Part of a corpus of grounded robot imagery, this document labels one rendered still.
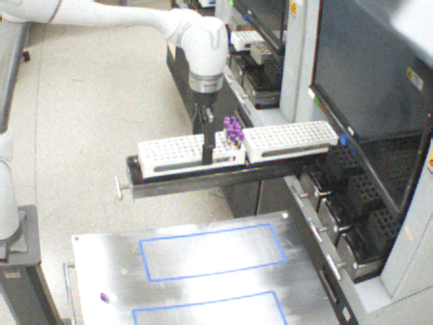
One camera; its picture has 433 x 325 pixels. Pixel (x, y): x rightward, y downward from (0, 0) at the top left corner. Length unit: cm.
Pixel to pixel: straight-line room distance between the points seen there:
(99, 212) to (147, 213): 25
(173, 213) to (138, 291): 140
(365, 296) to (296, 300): 25
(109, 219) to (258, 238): 132
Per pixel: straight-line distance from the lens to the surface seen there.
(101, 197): 272
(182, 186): 158
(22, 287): 168
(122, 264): 132
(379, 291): 145
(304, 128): 173
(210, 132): 148
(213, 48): 138
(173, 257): 134
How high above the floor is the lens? 182
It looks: 39 degrees down
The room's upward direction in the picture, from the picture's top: 4 degrees clockwise
